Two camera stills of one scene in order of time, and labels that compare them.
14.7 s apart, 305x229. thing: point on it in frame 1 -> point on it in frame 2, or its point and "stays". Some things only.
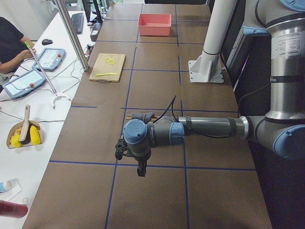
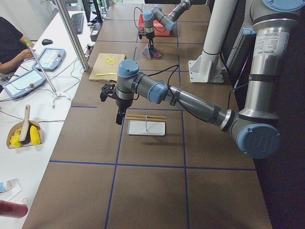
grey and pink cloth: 145,117 -> 147,53
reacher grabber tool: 55,95 stays
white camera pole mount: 208,67 stays
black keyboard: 77,20 stays
